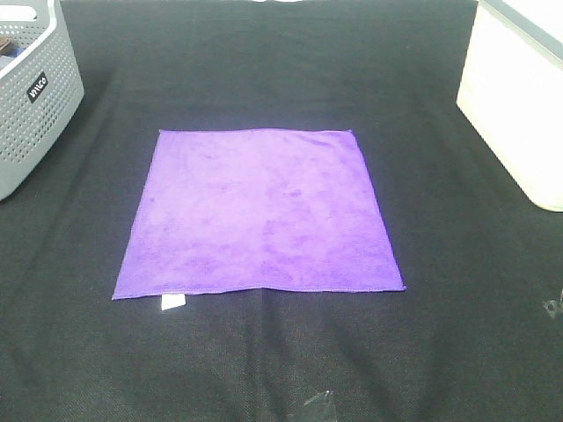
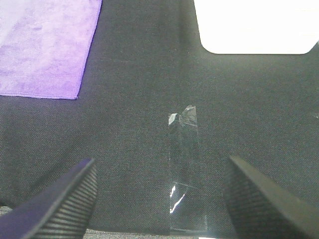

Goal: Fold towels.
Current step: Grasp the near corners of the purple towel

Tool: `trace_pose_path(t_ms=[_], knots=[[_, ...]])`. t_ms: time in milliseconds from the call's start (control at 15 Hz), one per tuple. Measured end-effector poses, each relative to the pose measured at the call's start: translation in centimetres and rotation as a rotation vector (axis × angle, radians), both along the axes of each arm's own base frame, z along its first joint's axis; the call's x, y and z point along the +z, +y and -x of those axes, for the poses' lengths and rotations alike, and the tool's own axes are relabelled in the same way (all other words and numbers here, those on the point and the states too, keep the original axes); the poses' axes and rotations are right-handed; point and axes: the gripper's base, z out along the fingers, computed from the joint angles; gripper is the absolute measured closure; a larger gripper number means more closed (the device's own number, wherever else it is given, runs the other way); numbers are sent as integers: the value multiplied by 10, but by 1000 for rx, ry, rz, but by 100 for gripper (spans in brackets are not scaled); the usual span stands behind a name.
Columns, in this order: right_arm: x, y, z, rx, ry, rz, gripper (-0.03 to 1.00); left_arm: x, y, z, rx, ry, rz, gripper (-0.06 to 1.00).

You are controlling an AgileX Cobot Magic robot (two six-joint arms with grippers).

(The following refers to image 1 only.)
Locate clear tape piece front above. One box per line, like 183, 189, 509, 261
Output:
302, 390, 338, 422

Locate clear tape piece right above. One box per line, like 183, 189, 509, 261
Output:
542, 292, 563, 320

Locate dark items in basket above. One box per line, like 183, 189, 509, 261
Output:
0, 37, 16, 69

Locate white storage bin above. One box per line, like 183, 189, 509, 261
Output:
457, 1, 562, 212

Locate purple microfiber towel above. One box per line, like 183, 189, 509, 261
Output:
113, 128, 405, 300

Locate clear tape piece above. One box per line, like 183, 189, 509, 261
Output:
302, 390, 338, 422
542, 292, 563, 320

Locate grey perforated plastic basket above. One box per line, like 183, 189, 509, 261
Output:
1, 1, 84, 200

